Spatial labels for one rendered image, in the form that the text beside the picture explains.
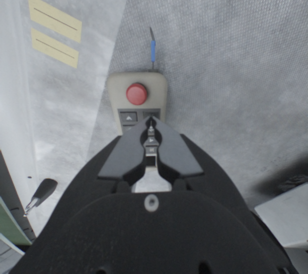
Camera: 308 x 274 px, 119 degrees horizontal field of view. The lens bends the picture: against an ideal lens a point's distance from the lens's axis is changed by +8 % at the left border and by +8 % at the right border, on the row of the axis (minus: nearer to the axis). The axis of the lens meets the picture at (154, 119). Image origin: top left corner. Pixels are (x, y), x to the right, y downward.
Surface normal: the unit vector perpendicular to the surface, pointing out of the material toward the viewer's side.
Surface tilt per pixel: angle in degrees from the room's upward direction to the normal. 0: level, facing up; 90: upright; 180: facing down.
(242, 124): 0
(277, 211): 90
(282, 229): 90
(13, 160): 26
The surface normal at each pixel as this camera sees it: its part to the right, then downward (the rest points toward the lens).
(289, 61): 0.04, 0.47
